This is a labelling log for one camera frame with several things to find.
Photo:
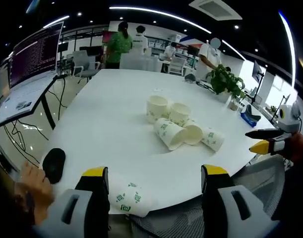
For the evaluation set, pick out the small glass jar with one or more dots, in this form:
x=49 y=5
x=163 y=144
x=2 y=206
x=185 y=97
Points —
x=233 y=104

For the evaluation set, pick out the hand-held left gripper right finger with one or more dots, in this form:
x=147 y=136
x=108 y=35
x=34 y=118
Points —
x=230 y=208

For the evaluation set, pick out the blue and black tool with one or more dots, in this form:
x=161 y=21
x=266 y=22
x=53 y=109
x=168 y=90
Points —
x=250 y=117

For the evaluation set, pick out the person's right hand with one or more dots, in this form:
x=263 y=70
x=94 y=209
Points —
x=298 y=146

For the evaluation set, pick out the green potted plant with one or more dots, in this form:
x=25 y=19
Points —
x=225 y=79

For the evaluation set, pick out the white side desk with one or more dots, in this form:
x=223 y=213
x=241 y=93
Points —
x=19 y=99

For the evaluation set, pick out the ceiling air vent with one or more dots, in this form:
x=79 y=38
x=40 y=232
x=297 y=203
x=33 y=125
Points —
x=215 y=8

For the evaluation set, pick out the white slatted chair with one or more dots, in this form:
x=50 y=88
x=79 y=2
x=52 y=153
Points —
x=177 y=65

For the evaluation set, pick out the ceiling light strip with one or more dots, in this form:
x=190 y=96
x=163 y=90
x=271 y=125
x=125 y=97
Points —
x=55 y=21
x=161 y=15
x=288 y=42

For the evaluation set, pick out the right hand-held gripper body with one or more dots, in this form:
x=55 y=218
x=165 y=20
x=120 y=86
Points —
x=288 y=119

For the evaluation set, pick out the white partition panel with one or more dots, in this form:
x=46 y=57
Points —
x=141 y=62

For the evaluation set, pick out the black object on table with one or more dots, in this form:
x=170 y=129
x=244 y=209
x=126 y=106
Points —
x=190 y=78

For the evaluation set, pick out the white table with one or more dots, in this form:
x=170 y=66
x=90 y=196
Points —
x=111 y=129

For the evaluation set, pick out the grey background office chair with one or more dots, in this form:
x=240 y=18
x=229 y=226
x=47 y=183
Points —
x=84 y=64

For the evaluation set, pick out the black computer mouse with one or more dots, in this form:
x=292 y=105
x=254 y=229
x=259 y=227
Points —
x=54 y=164

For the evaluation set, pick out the small monitor on stand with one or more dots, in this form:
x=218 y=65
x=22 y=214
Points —
x=258 y=70

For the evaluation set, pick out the green-print white paper cup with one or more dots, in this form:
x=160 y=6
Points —
x=179 y=114
x=127 y=199
x=213 y=140
x=157 y=109
x=194 y=134
x=167 y=132

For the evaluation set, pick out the large computer monitor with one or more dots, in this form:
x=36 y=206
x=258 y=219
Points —
x=34 y=54

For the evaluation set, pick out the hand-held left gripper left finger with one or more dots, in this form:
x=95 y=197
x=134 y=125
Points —
x=77 y=210

